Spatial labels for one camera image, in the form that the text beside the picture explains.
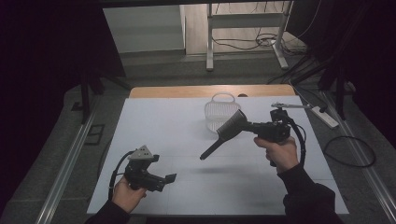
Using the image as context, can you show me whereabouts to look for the white mesh basket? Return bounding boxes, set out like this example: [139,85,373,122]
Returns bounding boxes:
[204,91,242,134]

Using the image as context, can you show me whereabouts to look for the white table cover sheet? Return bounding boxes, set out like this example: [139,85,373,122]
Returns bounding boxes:
[87,95,349,216]

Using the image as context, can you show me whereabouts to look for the black tripod stand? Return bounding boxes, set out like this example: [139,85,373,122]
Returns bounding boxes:
[78,71,132,125]
[292,55,356,120]

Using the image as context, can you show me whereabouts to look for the aluminium rail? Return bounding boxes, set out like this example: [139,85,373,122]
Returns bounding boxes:
[35,111,97,224]
[321,91,396,223]

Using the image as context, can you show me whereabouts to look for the person's right hand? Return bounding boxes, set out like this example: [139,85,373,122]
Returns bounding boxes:
[253,135,300,175]

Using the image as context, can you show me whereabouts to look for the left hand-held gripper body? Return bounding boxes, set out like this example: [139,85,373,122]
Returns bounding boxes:
[123,145,167,192]

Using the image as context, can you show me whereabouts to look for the white power strip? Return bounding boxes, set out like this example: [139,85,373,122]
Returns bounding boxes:
[311,105,340,130]

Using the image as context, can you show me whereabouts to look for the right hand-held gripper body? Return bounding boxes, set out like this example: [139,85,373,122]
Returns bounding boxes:
[248,102,313,144]

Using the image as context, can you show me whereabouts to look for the hand-held gripper cable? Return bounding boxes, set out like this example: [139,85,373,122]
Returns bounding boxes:
[107,149,136,202]
[281,113,307,169]

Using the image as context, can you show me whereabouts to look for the left hand-held gripper cable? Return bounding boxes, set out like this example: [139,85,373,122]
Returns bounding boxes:
[107,149,136,202]

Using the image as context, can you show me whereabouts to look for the black looped cable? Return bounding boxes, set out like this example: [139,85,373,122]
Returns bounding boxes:
[322,135,376,169]

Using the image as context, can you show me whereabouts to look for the tangled black floor cables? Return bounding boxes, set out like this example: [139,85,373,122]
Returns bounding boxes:
[211,31,307,57]

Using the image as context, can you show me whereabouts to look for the person's left hand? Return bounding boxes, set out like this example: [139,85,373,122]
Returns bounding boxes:
[111,175,148,214]

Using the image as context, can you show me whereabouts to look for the white metal stand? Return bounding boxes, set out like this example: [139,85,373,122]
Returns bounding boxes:
[205,0,294,72]

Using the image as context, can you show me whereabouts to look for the right hand-held gripper cable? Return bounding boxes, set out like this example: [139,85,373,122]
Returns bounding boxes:
[281,113,307,169]

